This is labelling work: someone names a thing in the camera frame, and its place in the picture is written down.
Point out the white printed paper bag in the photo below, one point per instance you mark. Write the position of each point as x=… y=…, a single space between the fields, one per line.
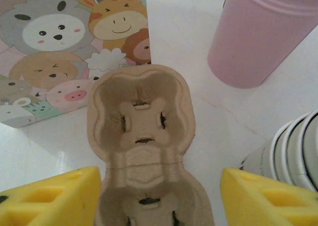
x=62 y=49

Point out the white paper cup stack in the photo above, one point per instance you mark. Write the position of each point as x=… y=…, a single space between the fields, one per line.
x=295 y=149

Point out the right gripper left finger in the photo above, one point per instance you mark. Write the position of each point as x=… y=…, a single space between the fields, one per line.
x=49 y=203

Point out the pink plastic cup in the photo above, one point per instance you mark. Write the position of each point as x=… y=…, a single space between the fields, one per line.
x=256 y=37

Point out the brown pulp cup carrier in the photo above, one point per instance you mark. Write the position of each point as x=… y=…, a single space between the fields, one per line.
x=144 y=141

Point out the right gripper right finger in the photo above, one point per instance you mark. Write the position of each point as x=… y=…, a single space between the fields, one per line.
x=273 y=206

